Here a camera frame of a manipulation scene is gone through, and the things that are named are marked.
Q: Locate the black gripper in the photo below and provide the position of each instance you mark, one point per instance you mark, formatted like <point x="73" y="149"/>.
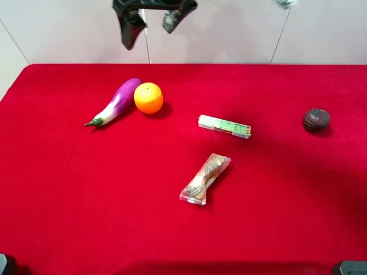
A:
<point x="132" y="24"/>

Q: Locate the orange fruit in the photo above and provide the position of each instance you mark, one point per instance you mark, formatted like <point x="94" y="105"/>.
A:
<point x="148" y="98"/>

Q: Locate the purple toy eggplant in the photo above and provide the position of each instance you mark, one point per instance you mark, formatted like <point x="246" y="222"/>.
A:
<point x="121" y="100"/>

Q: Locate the white candy roll pack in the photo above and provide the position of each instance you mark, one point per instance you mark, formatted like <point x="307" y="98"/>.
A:
<point x="225" y="126"/>

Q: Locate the red table cloth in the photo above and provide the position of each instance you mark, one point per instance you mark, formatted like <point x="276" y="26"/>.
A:
<point x="105" y="200"/>

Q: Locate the clear wrapped cookie pack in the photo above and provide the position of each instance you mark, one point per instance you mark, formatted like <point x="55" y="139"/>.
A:
<point x="195" y="191"/>

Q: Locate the dark purple mangosteen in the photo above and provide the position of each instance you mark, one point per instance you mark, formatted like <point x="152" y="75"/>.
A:
<point x="316" y="120"/>

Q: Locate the black base left corner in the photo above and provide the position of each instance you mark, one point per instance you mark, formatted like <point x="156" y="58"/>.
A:
<point x="8" y="265"/>

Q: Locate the black base corner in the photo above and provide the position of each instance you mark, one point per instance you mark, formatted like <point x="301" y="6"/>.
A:
<point x="8" y="265"/>
<point x="350" y="268"/>

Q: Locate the black base right corner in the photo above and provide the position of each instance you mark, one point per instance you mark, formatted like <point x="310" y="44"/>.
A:
<point x="350" y="268"/>

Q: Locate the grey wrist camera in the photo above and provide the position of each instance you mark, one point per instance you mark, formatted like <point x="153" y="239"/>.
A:
<point x="286" y="4"/>

